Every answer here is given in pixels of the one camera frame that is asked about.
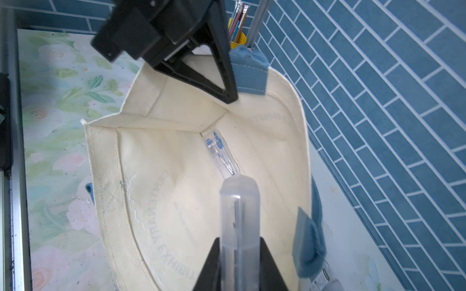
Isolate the yellow pencil cup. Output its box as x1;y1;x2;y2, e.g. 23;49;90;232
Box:
230;20;247;49

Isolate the clear compass case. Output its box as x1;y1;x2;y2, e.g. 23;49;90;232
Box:
220;175;260;291
203;128;241;179
309;261;344;291

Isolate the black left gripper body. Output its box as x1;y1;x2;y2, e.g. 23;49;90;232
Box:
91;1;218;69

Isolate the coloured pencils bundle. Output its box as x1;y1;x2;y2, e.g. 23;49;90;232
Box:
228;1;250;41

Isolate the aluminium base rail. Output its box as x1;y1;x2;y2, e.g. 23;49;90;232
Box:
1;7;32;291

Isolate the cream canvas tote bag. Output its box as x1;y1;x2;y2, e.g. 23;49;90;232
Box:
84;46;326;291

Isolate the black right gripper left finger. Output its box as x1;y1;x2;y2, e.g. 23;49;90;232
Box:
192;237;221;291

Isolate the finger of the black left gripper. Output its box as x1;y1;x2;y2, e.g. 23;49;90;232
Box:
152;1;238;104

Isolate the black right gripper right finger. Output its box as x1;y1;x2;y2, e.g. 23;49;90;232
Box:
259;237;288;291

